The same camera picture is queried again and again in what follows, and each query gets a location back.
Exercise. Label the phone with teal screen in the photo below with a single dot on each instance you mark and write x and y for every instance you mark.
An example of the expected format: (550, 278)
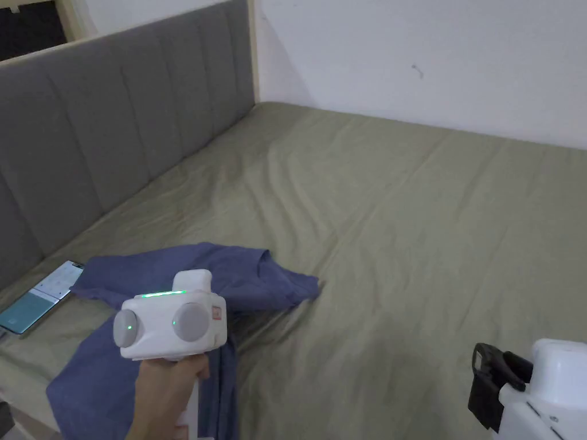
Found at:
(32, 307)

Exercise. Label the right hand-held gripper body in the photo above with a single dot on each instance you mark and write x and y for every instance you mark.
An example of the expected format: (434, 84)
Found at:
(545, 398)

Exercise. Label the dark blue shirt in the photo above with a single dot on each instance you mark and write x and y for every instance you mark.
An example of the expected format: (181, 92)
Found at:
(114, 394)

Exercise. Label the grey padded headboard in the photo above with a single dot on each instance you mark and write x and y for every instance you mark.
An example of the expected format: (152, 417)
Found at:
(91, 133)

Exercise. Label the bed with pale green sheet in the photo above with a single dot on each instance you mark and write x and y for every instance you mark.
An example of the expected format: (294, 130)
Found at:
(390, 256)

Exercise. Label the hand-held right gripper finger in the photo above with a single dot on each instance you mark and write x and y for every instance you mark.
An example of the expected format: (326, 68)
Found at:
(503, 363)

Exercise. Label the person's left hand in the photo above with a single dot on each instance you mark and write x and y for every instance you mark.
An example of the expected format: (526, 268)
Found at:
(163, 394)

